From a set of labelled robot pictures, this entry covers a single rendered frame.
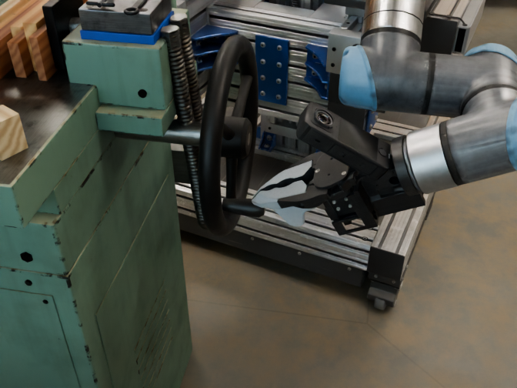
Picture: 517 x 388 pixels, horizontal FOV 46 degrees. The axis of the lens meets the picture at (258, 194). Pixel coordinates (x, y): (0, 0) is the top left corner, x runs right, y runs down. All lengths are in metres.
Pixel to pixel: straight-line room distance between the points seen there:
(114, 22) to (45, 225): 0.27
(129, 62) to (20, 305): 0.37
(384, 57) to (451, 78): 0.08
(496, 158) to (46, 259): 0.56
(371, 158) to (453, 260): 1.27
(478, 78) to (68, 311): 0.61
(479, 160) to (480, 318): 1.15
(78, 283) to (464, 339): 1.13
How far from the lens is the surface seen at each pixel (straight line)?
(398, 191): 0.74
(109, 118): 0.86
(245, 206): 0.81
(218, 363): 1.61
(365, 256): 1.61
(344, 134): 0.70
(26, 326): 0.96
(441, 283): 1.86
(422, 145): 0.70
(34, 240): 0.82
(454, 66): 0.76
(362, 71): 0.75
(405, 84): 0.75
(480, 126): 0.69
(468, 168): 0.69
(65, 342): 0.96
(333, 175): 0.73
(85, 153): 0.85
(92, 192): 0.88
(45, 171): 0.75
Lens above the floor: 1.29
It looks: 38 degrees down
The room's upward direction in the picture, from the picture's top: straight up
